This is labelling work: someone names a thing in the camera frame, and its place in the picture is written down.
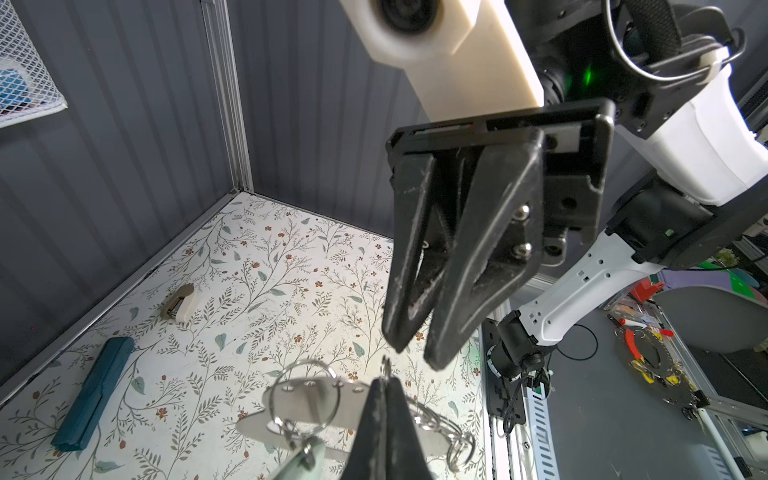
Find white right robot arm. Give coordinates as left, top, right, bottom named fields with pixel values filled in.
left=382, top=1, right=767, bottom=378

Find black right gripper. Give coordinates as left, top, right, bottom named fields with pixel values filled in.
left=382, top=99, right=615, bottom=371

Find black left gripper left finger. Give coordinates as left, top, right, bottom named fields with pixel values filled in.
left=340, top=379, right=387, bottom=480

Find black right camera cable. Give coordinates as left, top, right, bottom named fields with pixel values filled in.
left=604, top=0, right=748, bottom=85

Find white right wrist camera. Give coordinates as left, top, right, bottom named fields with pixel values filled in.
left=342, top=1, right=544, bottom=121

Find silver metal carabiner key holder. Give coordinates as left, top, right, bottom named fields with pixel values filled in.
left=235, top=359, right=477, bottom=472

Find teal stapler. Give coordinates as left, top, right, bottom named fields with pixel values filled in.
left=51, top=337, right=135, bottom=452

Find white wire mesh basket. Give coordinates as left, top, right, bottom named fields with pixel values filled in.
left=1, top=1, right=68, bottom=128

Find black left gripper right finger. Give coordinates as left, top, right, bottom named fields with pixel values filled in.
left=385, top=377, right=432, bottom=480

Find key with mint green cover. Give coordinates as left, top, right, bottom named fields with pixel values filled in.
left=268, top=436, right=326, bottom=480

